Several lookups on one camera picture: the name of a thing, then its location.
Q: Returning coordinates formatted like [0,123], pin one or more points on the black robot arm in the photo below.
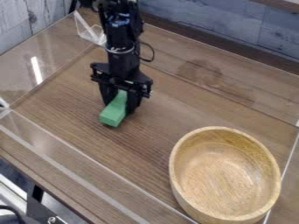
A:
[122,25]

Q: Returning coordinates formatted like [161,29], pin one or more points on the wooden bowl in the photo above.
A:
[225,176]

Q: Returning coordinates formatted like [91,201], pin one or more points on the black table leg bracket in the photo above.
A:
[36,210]

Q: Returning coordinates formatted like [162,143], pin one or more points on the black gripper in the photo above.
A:
[121,74]

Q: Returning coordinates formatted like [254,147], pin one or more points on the clear acrylic corner bracket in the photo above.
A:
[91,33]

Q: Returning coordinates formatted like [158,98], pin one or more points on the green rectangular block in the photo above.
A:
[115,111]

